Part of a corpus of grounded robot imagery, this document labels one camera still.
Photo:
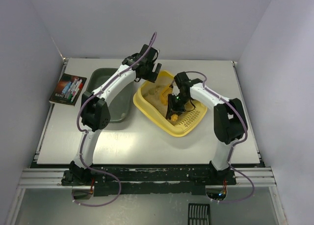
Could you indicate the aluminium frame rail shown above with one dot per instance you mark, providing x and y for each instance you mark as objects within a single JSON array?
[{"x": 33, "y": 178}]

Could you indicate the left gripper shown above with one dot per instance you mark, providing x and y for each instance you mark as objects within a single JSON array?
[{"x": 152, "y": 73}]

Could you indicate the dark grey plastic tray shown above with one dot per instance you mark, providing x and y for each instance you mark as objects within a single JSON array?
[{"x": 120, "y": 105}]

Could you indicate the book with markers cover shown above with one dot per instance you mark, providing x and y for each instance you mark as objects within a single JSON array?
[{"x": 68, "y": 90}]

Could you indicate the black vent grille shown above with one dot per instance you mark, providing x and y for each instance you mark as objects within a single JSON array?
[{"x": 198, "y": 214}]

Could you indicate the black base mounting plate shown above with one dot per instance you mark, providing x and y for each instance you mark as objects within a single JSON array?
[{"x": 105, "y": 183}]

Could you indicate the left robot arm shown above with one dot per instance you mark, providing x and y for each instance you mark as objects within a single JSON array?
[{"x": 94, "y": 113}]

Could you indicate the orange litter scoop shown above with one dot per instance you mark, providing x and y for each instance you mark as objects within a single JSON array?
[{"x": 164, "y": 99}]

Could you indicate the yellow litter box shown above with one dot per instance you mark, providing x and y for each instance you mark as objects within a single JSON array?
[{"x": 186, "y": 121}]

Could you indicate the beige litter pellets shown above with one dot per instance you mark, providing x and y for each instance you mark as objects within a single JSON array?
[{"x": 151, "y": 94}]

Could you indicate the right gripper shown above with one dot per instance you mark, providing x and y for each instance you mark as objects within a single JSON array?
[{"x": 175, "y": 107}]

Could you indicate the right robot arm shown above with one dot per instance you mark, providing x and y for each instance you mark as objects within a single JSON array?
[{"x": 229, "y": 121}]

